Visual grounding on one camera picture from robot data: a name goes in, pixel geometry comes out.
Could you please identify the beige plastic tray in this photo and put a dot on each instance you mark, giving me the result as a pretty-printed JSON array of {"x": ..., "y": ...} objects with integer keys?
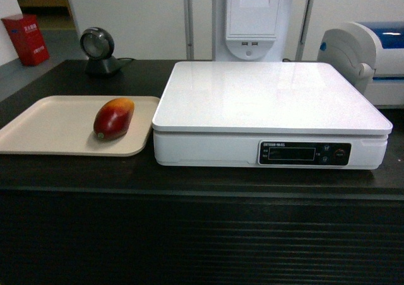
[{"x": 63, "y": 125}]

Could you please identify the black checkout counter cabinet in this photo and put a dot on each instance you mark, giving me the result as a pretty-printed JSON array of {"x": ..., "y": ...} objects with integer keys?
[{"x": 95, "y": 220}]

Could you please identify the dark red mango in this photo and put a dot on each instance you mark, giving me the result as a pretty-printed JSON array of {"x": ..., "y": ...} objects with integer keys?
[{"x": 112, "y": 121}]

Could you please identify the black barcode scanner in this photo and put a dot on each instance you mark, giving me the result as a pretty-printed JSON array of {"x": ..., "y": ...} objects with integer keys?
[{"x": 98, "y": 46}]

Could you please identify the white blue label printer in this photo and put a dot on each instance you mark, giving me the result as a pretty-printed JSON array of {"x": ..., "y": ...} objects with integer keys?
[{"x": 370, "y": 56}]

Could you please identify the white receipt printer kiosk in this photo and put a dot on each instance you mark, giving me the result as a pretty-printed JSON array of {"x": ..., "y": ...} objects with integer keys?
[{"x": 249, "y": 30}]

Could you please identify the red fire extinguisher box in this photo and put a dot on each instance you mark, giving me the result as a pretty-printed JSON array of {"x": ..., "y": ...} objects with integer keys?
[{"x": 27, "y": 39}]

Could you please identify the white checkout scale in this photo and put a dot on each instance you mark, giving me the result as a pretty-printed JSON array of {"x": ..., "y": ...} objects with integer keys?
[{"x": 267, "y": 115}]

